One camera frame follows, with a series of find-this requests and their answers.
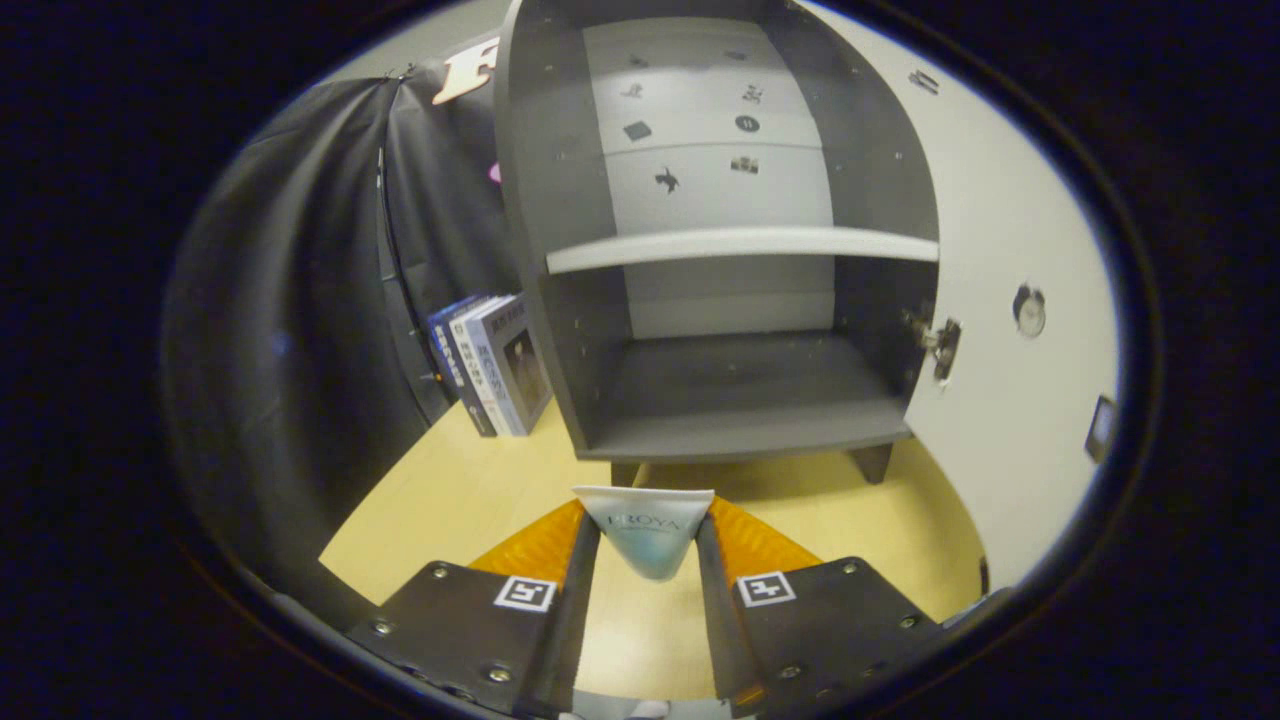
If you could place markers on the blue spine book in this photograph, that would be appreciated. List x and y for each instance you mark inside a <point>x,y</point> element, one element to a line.
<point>448,350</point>

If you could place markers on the white spine book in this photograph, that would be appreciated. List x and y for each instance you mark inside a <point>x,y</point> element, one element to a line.
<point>475,360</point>

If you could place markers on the grey cover book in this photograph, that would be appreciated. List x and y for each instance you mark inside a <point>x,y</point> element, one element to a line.
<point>520,365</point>

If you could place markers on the grey cabinet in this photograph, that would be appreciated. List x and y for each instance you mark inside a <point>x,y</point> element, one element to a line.
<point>740,390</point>

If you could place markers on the black backdrop cloth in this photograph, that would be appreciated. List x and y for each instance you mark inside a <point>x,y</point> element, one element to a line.
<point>280,350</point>

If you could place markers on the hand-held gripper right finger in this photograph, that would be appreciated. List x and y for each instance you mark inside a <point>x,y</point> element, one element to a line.
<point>722,630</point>

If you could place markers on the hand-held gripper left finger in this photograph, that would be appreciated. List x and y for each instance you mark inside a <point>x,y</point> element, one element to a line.
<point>575,620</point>

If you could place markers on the grey cabinet shelf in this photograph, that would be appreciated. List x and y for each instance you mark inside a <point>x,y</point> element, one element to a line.
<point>740,243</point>

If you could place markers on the metal door hinge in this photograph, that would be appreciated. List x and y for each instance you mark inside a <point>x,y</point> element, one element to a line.
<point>940,340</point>

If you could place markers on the white and blue tube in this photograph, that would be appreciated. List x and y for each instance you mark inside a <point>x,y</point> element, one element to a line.
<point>645,540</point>

